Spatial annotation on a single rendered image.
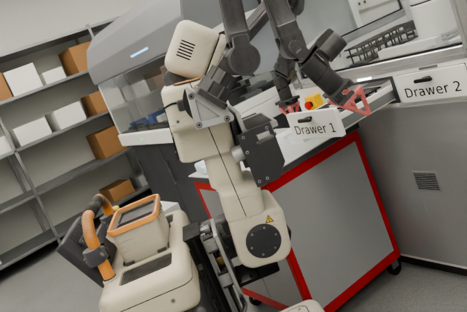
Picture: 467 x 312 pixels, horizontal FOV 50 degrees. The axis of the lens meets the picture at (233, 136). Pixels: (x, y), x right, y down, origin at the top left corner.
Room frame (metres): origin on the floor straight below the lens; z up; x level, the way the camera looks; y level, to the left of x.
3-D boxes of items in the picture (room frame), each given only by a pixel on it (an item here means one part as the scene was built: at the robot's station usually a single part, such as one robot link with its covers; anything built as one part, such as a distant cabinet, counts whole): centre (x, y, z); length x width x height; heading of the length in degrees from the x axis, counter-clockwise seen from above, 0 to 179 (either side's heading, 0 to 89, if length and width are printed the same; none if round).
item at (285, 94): (2.21, -0.28, 0.98); 0.10 x 0.07 x 0.07; 39
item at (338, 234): (2.27, -0.13, 0.38); 0.62 x 0.58 x 0.76; 29
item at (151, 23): (3.74, -0.06, 0.89); 1.86 x 1.21 x 1.78; 29
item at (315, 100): (2.33, -0.41, 0.88); 0.07 x 0.05 x 0.07; 29
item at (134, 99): (3.72, -0.05, 1.13); 1.78 x 1.14 x 0.45; 29
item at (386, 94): (2.00, -0.49, 0.86); 0.40 x 0.26 x 0.06; 119
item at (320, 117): (1.90, -0.31, 0.87); 0.29 x 0.02 x 0.11; 29
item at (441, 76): (1.78, -0.74, 0.87); 0.29 x 0.02 x 0.11; 29
